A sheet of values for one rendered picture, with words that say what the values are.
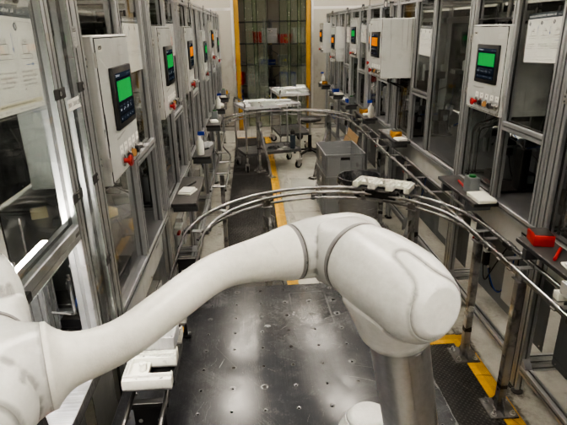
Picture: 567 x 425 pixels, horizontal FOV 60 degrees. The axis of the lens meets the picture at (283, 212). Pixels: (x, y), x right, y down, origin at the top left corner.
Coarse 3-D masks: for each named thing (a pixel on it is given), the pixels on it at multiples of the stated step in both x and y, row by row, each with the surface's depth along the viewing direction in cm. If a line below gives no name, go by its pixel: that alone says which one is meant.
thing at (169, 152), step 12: (156, 0) 265; (156, 12) 264; (168, 12) 303; (168, 24) 297; (168, 120) 287; (168, 132) 286; (168, 144) 284; (168, 156) 282; (180, 156) 363; (168, 168) 281; (168, 180) 279
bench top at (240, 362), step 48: (240, 288) 228; (288, 288) 228; (192, 336) 193; (240, 336) 193; (288, 336) 192; (336, 336) 192; (192, 384) 168; (240, 384) 167; (288, 384) 167; (336, 384) 166
